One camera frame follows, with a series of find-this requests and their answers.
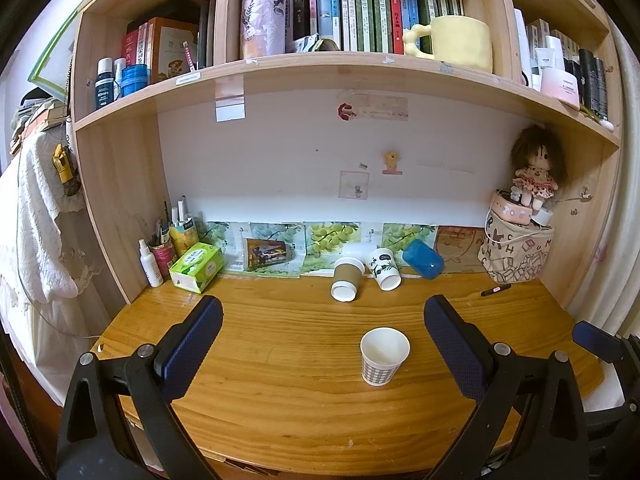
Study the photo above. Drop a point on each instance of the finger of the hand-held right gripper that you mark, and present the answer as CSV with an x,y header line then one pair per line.
x,y
595,340

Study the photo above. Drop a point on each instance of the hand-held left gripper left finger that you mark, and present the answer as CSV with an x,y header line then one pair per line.
x,y
192,347

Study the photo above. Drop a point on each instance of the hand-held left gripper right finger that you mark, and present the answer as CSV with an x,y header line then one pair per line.
x,y
455,347

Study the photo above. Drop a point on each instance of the checkered paper cup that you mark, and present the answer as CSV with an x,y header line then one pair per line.
x,y
382,365

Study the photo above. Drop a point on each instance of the blue plastic cup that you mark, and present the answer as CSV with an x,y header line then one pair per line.
x,y
424,259

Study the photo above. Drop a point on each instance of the panda print paper cup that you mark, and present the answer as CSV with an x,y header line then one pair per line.
x,y
384,267

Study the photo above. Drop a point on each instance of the brown paper cup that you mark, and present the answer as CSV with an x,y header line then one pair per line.
x,y
347,276

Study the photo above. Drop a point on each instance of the plain white paper cup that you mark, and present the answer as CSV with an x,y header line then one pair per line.
x,y
357,251

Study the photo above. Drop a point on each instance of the dark upright books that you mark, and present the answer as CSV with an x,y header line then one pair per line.
x,y
204,35

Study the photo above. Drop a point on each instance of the black marker pen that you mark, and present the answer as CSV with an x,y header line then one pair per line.
x,y
495,290

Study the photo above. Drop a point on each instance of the green tissue pack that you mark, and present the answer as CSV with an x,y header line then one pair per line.
x,y
196,266

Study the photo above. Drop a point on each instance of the white spray bottle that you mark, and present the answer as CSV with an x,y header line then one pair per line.
x,y
150,264

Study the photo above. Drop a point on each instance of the red pen holder with pens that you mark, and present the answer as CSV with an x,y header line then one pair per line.
x,y
162,255

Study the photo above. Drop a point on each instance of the orange cartoon picture sheet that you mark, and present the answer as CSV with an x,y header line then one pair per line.
x,y
460,250

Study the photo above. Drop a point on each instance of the printed canvas bag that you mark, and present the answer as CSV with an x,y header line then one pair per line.
x,y
515,256

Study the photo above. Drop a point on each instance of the yellow green packet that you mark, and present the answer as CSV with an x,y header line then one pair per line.
x,y
184,236

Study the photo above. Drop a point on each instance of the grape picture sheet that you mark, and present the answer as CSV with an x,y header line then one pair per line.
x,y
216,234
272,232
332,237
407,235

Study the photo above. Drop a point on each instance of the pink box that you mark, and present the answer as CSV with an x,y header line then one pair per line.
x,y
511,208

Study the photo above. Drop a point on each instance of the brown haired rag doll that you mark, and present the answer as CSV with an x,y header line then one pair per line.
x,y
537,162

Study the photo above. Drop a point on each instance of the small pink picture card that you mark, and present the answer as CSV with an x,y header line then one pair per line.
x,y
354,185

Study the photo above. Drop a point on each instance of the yellow duck clip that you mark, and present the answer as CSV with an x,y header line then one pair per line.
x,y
392,162

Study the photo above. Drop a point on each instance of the white lace cloth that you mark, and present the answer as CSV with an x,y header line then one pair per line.
x,y
30,225

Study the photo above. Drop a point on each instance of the yellow hanging toy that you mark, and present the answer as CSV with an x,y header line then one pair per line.
x,y
61,162

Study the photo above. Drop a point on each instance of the black cosmetic tubes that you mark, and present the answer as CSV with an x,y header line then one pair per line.
x,y
592,80

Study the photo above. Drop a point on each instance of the red mushroom sticker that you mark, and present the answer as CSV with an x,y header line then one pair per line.
x,y
345,111

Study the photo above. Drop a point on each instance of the blue jar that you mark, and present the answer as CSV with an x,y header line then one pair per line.
x,y
135,80

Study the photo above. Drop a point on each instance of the dark bottle with white cap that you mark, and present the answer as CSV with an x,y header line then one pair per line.
x,y
104,84

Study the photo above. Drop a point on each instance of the small white bottle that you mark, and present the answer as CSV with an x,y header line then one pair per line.
x,y
119,76

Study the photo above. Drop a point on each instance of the white cosmetic tube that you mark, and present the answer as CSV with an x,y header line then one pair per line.
x,y
546,55

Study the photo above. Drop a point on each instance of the orange book box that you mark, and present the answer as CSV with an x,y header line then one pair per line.
x,y
170,50

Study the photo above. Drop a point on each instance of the wooden bookshelf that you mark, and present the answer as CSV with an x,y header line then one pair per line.
x,y
320,72

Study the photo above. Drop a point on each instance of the yellow ceramic mug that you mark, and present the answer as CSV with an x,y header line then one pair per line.
x,y
457,42

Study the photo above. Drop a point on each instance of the white cosmetic bottle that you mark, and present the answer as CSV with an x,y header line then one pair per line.
x,y
522,42

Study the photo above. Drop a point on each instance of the red book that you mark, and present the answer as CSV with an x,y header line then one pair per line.
x,y
131,47

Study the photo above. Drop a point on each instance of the green edged sheet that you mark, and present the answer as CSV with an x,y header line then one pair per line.
x,y
47,57

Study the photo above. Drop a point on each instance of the crumpled snack packet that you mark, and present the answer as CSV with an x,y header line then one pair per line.
x,y
314,42

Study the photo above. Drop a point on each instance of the floral cylinder tube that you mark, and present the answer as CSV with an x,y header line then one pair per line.
x,y
264,10

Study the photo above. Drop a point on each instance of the row of books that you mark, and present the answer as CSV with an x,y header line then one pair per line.
x,y
375,7

